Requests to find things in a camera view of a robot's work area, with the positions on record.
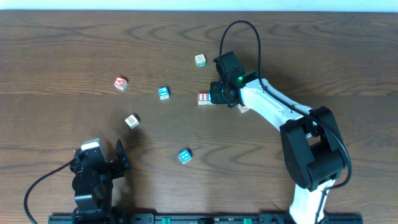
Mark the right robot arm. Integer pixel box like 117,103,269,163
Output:
210,71,352,223

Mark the pineapple green B block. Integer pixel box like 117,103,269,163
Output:
124,114,140,129

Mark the red letter I block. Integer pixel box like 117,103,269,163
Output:
198,93,208,105

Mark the green number 5 block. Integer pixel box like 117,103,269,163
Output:
195,54,206,67

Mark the left black cable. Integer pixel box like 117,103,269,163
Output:
24,158,77,224

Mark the red letter A block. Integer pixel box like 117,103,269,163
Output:
114,77,128,90

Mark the red letter Q block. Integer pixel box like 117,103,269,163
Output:
238,104,249,113

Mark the blue letter P block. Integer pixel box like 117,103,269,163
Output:
158,86,170,100

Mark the blue letter H block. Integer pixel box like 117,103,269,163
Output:
178,149,192,164

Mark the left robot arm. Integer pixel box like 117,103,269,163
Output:
70,138,131,223

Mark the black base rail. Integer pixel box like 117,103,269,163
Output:
48,213,364,224

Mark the black cable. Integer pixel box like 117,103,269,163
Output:
219,20,353,224
24,158,77,224

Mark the right black cable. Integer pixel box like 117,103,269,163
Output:
219,20,353,224

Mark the blue number 2 block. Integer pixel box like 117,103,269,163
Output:
207,93,213,105

